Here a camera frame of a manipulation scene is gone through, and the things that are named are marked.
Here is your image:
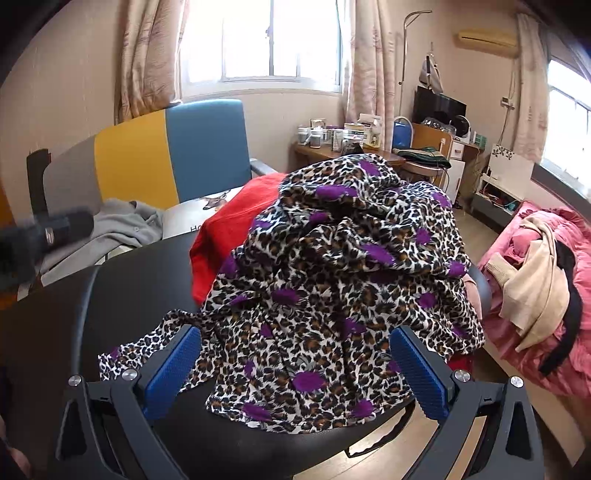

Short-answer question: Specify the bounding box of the leopard print purple garment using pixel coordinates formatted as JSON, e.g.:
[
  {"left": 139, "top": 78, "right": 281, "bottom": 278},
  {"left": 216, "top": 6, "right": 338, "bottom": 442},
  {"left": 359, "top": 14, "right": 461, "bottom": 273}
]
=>
[{"left": 98, "top": 154, "right": 485, "bottom": 434}]

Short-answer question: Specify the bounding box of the grey garment on chair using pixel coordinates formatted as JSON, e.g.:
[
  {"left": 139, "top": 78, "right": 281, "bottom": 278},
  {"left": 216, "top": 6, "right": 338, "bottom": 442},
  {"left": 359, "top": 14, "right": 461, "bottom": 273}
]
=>
[{"left": 39, "top": 198, "right": 163, "bottom": 286}]

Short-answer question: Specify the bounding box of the beige garment on bed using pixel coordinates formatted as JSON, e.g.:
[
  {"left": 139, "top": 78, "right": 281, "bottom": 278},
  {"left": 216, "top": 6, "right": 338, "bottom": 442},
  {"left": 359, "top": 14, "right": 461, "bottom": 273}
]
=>
[{"left": 486, "top": 213, "right": 569, "bottom": 352}]

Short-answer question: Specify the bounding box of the pink bed with bedding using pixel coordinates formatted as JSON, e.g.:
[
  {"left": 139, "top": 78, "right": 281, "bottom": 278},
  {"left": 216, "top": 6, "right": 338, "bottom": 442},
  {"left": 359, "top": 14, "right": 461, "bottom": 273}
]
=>
[{"left": 479, "top": 202, "right": 590, "bottom": 398}]

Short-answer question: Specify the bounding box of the red garment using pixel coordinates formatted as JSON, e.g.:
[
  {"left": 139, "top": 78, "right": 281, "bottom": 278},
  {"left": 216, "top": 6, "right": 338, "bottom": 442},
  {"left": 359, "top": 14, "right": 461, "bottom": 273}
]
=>
[{"left": 189, "top": 173, "right": 286, "bottom": 306}]

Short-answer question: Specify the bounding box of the black garment on bed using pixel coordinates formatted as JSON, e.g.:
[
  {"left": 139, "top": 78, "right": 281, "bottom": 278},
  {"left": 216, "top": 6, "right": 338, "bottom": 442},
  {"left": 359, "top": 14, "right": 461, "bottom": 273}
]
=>
[{"left": 539, "top": 240, "right": 583, "bottom": 377}]

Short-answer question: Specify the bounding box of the grey yellow blue chair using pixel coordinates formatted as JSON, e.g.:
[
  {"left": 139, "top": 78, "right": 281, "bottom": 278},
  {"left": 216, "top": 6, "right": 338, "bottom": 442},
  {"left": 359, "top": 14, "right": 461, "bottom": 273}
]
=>
[{"left": 26, "top": 98, "right": 279, "bottom": 287}]

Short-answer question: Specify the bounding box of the wooden desk with clutter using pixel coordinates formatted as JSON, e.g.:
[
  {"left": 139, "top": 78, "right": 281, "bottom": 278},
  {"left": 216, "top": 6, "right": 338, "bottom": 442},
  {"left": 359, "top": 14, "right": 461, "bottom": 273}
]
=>
[{"left": 294, "top": 114, "right": 486, "bottom": 204}]

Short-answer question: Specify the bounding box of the left patterned curtain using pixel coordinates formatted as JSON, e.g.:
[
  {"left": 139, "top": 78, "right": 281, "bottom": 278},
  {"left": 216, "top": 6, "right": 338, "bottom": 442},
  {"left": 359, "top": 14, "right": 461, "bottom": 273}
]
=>
[{"left": 116, "top": 0, "right": 188, "bottom": 123}]

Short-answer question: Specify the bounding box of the patterned curtain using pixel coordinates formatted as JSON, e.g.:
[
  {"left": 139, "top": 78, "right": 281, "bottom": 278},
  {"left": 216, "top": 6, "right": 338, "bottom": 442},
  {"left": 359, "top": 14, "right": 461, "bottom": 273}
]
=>
[
  {"left": 344, "top": 0, "right": 396, "bottom": 151},
  {"left": 116, "top": 0, "right": 188, "bottom": 123}
]

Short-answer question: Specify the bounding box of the black monitor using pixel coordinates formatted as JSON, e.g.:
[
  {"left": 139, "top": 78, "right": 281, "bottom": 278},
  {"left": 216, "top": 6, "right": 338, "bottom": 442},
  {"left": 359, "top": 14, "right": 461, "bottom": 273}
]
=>
[{"left": 412, "top": 86, "right": 467, "bottom": 124}]

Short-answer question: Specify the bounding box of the middle patterned curtain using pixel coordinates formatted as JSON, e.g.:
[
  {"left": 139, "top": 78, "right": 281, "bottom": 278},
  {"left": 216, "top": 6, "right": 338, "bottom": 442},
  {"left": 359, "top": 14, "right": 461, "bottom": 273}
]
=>
[{"left": 344, "top": 0, "right": 396, "bottom": 151}]

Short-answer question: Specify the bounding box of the right window curtain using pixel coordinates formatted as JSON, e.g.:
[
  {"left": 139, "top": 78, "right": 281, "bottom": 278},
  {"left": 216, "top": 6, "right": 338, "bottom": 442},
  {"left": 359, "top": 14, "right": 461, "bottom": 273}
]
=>
[{"left": 513, "top": 13, "right": 549, "bottom": 163}]

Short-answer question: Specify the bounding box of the wall air conditioner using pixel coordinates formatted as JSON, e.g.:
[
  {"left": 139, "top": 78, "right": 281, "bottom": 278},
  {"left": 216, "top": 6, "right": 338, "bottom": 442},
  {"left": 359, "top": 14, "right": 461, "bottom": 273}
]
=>
[{"left": 455, "top": 29, "right": 519, "bottom": 58}]

